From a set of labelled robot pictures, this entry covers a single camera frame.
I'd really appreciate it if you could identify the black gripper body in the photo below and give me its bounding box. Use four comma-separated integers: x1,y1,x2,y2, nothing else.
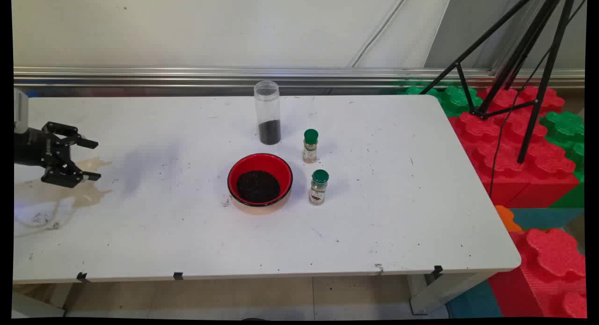
14,127,69,169

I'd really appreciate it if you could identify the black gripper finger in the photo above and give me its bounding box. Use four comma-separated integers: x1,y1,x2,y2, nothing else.
42,122,99,150
41,161,102,189

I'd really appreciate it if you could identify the clear plastic jar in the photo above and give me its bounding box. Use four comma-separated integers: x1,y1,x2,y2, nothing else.
254,81,282,145

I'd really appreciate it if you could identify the black seeds heap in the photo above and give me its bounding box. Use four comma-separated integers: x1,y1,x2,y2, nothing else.
259,120,282,145
236,170,281,204

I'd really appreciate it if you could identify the white table leg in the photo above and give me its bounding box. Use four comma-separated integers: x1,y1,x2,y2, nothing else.
12,283,66,318
407,269,499,315

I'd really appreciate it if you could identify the red bowl black rim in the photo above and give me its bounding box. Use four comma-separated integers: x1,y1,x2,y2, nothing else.
227,153,293,207

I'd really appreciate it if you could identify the green-capped beige powder spice bottle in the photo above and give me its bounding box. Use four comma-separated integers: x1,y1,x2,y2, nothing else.
302,129,319,164

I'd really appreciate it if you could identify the green-capped dark label spice bottle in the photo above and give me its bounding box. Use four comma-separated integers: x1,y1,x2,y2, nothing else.
308,170,329,206

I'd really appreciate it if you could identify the green foam block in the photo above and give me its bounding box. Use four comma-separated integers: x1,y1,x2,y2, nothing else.
398,85,483,118
538,111,585,208

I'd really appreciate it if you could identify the teal foam mat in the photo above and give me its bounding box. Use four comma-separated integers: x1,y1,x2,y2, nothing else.
508,208,585,230
447,281,504,318

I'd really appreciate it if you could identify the orange foam piece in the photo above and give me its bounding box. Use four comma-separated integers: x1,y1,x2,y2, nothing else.
495,205,523,232

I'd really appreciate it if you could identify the large red foam block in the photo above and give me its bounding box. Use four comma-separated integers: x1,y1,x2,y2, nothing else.
448,85,581,208

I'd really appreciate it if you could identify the black tripod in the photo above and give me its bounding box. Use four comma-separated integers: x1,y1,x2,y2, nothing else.
419,0,588,164

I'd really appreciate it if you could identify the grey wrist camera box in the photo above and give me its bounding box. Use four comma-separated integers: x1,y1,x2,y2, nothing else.
14,88,29,134

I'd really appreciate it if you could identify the aluminium wall rail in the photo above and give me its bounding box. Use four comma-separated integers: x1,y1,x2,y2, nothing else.
14,66,585,97

